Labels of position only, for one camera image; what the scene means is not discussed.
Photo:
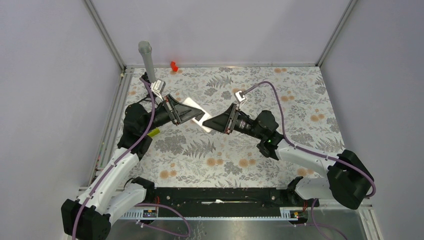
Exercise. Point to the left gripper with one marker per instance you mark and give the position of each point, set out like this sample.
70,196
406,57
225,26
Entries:
181,113

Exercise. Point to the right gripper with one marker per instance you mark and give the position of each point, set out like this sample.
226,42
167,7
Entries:
219,122

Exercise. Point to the white red remote control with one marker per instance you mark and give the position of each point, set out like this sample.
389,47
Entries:
202,115

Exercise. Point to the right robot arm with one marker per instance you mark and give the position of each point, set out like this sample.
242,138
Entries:
344,177

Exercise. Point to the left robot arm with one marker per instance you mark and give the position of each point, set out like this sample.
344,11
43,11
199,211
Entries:
92,215

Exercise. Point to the blue green yellow tool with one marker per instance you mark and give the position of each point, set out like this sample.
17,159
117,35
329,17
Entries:
154,132

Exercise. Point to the red plastic block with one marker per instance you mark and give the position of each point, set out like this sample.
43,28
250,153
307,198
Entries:
174,66

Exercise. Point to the grey microphone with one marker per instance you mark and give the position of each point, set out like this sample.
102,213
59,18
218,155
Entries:
145,51

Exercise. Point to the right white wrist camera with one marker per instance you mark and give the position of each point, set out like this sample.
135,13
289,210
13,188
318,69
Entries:
240,98

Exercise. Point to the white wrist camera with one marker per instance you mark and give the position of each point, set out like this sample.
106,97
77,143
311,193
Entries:
240,98
157,87

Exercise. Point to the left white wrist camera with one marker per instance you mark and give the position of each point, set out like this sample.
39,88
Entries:
157,87

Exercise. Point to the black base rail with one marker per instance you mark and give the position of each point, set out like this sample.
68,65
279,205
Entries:
212,202

